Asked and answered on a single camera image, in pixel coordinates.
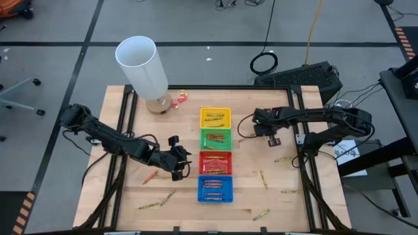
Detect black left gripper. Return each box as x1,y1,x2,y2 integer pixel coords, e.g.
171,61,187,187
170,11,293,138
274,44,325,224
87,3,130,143
146,146,193,182

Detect crayons inside basket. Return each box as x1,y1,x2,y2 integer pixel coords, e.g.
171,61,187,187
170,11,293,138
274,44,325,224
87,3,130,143
199,150,233,176

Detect blue plastic basket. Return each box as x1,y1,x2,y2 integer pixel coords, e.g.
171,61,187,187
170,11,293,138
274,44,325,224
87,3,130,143
197,175,234,204

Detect green plastic basket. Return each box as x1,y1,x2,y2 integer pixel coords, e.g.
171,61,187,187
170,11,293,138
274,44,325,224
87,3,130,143
199,128,233,152

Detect yellow plastic basket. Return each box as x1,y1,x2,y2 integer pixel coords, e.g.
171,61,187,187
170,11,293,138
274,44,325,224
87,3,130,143
199,107,232,129

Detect white paper sheet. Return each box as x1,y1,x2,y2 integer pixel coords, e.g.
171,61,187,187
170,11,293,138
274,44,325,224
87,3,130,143
332,139,369,178

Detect white table lamp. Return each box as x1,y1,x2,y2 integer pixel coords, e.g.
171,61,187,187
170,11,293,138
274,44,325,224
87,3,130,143
114,35,173,116

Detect black side table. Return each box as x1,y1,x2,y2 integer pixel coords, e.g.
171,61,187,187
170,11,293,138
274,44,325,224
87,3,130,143
338,54,418,216

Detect grey office chair base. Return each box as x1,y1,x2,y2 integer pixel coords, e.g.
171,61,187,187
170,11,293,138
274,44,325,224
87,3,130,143
0,77,46,117

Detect orange chair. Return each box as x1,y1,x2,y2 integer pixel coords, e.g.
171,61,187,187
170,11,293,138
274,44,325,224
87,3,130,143
0,0,34,20

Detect black hanging cable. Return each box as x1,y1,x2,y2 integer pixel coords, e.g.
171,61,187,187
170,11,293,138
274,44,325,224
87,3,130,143
249,0,280,76

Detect yellow hanging cable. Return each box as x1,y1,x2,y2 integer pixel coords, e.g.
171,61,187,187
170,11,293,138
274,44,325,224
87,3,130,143
304,0,324,65

